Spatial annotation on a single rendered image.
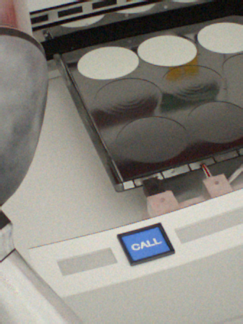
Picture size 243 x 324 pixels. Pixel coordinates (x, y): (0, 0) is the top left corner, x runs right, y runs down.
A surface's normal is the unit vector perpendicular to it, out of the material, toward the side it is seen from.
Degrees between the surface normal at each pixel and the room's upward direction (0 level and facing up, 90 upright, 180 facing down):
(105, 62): 0
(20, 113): 60
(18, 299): 39
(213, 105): 0
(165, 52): 1
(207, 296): 90
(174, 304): 90
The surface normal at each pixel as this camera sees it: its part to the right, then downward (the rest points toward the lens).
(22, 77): 0.60, -0.39
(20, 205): -0.08, -0.76
